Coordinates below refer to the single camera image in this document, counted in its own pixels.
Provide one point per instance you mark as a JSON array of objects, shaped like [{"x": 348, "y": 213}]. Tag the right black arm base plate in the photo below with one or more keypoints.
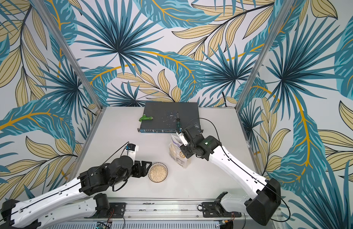
[{"x": 215, "y": 210}]

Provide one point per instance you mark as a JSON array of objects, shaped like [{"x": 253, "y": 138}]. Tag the aluminium front rail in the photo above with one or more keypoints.
[{"x": 158, "y": 213}]

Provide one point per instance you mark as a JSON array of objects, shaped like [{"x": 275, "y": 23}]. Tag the left aluminium frame post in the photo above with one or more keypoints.
[{"x": 55, "y": 31}]

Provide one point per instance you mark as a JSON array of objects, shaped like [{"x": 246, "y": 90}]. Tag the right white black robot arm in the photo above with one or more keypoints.
[{"x": 263, "y": 196}]

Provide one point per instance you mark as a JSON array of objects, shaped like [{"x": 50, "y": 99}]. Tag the aluminium frame post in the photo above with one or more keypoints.
[
  {"x": 55, "y": 31},
  {"x": 266, "y": 46}
]

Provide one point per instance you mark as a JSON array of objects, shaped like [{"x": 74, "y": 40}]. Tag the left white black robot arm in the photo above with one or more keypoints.
[{"x": 83, "y": 197}]

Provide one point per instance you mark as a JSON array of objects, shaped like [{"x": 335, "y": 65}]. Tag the right aluminium frame post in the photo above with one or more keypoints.
[{"x": 266, "y": 46}]

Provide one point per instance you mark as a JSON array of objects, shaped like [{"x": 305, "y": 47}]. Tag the green handled screwdriver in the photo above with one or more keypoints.
[{"x": 178, "y": 123}]

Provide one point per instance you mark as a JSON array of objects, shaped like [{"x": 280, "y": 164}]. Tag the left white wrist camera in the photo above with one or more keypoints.
[{"x": 132, "y": 150}]

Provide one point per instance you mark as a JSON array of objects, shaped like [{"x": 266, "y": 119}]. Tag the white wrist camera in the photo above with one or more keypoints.
[
  {"x": 181, "y": 140},
  {"x": 132, "y": 150}
]

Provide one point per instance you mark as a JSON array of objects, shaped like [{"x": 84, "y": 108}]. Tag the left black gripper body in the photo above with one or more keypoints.
[{"x": 135, "y": 171}]

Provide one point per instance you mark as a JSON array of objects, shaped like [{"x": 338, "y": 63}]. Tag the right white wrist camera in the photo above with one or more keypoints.
[{"x": 181, "y": 140}]

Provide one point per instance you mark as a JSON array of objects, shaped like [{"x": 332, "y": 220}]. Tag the white patterned breakfast bowl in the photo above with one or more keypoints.
[{"x": 158, "y": 172}]

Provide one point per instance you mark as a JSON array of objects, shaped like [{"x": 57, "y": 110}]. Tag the green plastic fitting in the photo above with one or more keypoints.
[{"x": 145, "y": 118}]

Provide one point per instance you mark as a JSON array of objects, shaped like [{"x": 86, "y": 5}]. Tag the clear oats bag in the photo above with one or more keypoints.
[{"x": 176, "y": 153}]

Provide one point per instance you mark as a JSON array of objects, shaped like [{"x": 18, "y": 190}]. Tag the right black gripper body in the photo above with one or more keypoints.
[{"x": 186, "y": 137}]

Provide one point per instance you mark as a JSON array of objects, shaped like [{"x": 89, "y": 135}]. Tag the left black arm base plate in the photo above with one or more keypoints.
[{"x": 115, "y": 211}]

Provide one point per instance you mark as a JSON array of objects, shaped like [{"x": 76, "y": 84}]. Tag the grey network switch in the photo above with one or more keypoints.
[{"x": 165, "y": 120}]

